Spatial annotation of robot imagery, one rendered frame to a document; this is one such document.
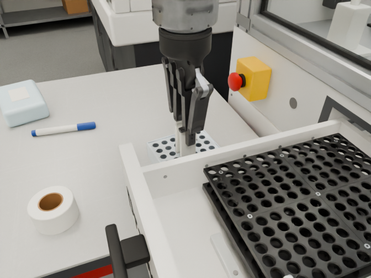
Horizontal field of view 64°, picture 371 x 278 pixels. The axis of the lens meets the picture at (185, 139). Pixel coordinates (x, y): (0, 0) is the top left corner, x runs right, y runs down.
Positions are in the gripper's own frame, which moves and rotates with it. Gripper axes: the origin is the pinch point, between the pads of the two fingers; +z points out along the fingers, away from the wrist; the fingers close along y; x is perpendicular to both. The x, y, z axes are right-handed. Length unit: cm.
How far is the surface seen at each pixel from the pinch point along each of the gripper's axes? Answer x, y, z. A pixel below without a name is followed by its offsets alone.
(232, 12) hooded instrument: 45, -52, -3
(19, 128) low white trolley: -28.4, -29.6, 7.6
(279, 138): 9.5, 12.7, -5.6
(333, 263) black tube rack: 0.4, 30.8, -6.2
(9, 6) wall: -35, -392, 63
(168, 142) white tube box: -1.3, -5.2, 4.2
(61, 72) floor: -6, -228, 84
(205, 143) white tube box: 5.9, -2.4, 5.1
